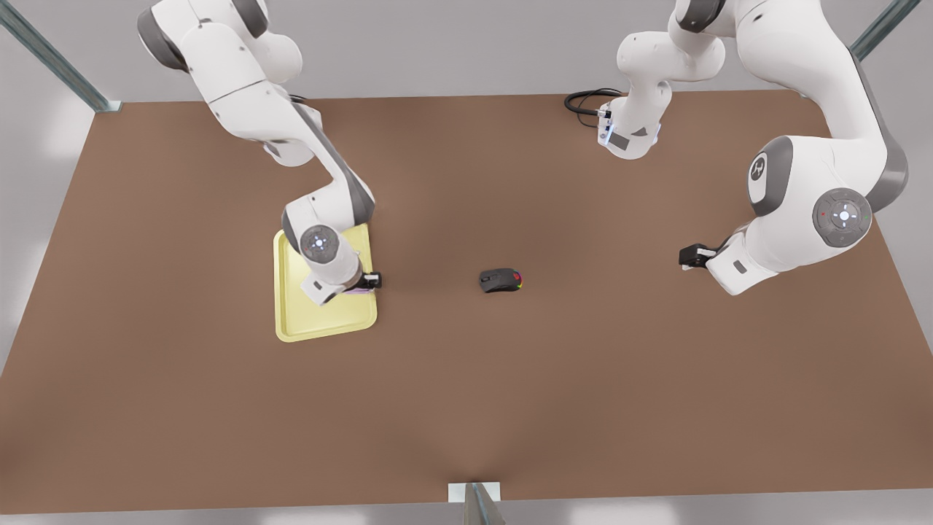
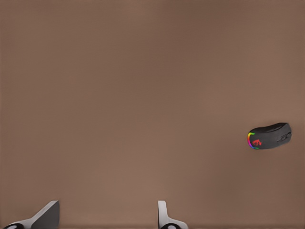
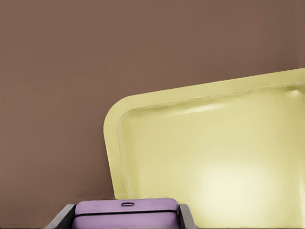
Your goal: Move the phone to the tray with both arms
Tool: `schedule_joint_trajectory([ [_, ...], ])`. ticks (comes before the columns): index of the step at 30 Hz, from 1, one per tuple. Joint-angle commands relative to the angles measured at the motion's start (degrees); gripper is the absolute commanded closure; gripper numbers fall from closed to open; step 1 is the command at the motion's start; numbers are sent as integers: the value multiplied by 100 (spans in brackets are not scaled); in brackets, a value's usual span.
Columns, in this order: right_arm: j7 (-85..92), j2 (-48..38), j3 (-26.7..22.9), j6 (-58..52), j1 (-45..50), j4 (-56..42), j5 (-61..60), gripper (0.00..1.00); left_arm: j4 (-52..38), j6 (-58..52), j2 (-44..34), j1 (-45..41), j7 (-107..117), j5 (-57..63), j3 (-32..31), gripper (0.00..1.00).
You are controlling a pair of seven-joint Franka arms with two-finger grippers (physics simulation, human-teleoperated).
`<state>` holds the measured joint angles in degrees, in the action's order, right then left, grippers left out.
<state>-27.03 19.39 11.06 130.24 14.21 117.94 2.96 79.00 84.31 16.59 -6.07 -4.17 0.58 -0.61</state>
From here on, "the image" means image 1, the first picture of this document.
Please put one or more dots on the silver frame post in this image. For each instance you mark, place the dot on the silver frame post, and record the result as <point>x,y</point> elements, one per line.
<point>882,25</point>
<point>55,58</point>
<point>477,503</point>

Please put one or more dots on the yellow rectangular tray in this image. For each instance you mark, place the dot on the yellow rectangular tray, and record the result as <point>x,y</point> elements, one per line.
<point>321,313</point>

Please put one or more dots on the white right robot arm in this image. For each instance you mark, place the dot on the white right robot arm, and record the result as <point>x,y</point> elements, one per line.
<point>240,87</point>

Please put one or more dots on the black computer mouse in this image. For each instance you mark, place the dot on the black computer mouse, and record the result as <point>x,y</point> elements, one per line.
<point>500,280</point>

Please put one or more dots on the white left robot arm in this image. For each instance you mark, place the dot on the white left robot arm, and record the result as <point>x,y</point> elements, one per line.
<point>802,175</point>

